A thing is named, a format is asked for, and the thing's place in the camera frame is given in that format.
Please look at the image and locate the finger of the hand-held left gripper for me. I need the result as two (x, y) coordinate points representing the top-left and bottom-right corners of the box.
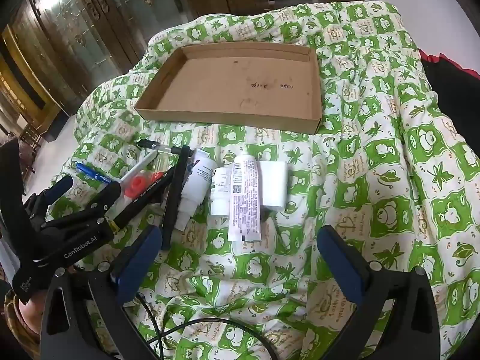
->
(39, 181), (123, 241)
(22, 175), (74, 229)

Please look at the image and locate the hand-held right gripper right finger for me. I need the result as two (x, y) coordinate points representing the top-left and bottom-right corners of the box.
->
(318, 226), (441, 360)

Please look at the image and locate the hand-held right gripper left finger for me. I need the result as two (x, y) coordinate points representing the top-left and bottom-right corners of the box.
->
(39, 226), (163, 360)

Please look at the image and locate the blue marker pen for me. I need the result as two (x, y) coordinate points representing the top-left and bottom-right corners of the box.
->
(74, 162), (113, 184)

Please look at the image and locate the clear plastic piece red cap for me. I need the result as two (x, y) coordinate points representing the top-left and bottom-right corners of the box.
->
(125, 175), (151, 199)

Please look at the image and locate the black marker white print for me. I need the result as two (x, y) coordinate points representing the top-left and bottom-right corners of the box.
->
(110, 167), (177, 233)

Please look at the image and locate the white pen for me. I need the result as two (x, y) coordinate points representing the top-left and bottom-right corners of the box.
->
(119, 151), (157, 188)

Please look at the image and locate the black clear gel pen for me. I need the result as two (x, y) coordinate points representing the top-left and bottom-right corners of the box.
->
(137, 139), (182, 154)

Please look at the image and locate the white spray bottle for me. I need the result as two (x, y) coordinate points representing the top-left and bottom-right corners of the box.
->
(174, 149), (217, 231)

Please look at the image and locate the small white bottle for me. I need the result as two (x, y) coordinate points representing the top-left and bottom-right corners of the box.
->
(210, 168), (234, 216)

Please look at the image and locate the white rectangular box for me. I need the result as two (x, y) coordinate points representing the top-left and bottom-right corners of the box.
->
(259, 160), (289, 211)

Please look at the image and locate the white printed tube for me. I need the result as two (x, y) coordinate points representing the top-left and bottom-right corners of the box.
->
(227, 155), (262, 242)

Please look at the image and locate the shallow cardboard tray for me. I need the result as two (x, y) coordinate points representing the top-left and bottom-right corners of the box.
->
(134, 42), (323, 134)

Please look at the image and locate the person's left hand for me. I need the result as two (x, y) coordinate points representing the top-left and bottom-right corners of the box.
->
(19, 296), (42, 334)

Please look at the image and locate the dark wooden chair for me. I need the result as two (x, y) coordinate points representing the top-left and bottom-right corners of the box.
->
(15, 120), (46, 158)

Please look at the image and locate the long thin black stick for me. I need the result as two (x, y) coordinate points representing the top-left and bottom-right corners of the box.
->
(162, 145), (192, 251)

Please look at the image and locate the green white printed blanket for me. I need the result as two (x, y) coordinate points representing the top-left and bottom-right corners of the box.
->
(69, 0), (480, 360)

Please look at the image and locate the wooden glass door cabinet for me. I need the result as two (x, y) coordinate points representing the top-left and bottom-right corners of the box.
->
(0, 0), (154, 121)

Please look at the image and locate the red black cloth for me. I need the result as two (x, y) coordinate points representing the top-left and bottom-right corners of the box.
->
(418, 49), (480, 128)

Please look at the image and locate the black cable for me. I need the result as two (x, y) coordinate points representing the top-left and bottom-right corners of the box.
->
(135, 292), (271, 360)

